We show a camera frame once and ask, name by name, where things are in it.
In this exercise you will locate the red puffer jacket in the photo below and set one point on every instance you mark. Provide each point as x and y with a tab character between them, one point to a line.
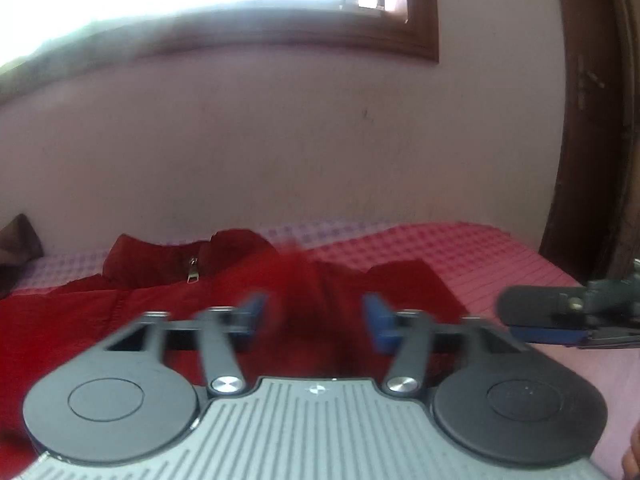
65	320

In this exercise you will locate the pink checkered bed sheet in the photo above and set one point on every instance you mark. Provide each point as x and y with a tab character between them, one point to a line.
450	247

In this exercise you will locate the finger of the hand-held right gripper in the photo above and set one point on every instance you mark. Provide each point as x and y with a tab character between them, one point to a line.
535	307

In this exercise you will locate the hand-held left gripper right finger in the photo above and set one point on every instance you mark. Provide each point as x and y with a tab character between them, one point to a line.
376	322

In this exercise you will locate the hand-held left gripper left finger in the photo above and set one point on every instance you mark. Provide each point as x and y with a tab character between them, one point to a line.
254	312

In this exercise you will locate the brown wooden door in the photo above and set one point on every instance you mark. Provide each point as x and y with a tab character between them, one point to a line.
585	170

